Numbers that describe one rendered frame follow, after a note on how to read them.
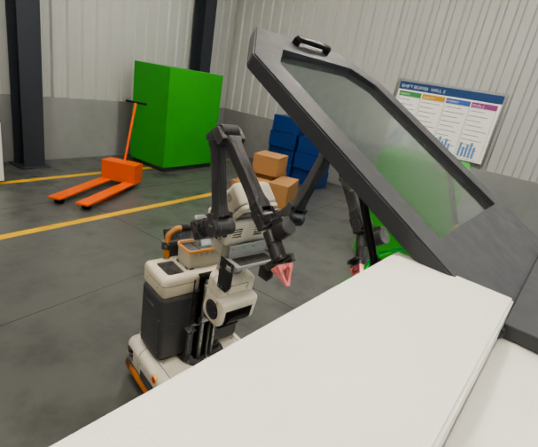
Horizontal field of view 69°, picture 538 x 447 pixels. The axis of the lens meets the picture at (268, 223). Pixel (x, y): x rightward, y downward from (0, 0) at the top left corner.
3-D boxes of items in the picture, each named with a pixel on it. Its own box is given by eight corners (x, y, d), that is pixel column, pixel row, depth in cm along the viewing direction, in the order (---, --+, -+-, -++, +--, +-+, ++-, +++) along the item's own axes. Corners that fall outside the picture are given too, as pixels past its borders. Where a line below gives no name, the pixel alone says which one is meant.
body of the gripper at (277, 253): (281, 260, 129) (275, 239, 131) (265, 270, 136) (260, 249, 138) (296, 257, 132) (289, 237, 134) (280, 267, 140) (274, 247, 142)
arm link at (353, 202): (342, 156, 178) (325, 148, 172) (352, 148, 174) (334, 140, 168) (367, 238, 156) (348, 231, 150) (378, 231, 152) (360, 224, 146)
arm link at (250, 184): (234, 133, 156) (211, 131, 149) (241, 123, 152) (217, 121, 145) (275, 227, 144) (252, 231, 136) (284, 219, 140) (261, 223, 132)
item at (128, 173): (148, 183, 612) (152, 104, 570) (88, 213, 463) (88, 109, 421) (117, 176, 617) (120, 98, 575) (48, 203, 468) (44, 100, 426)
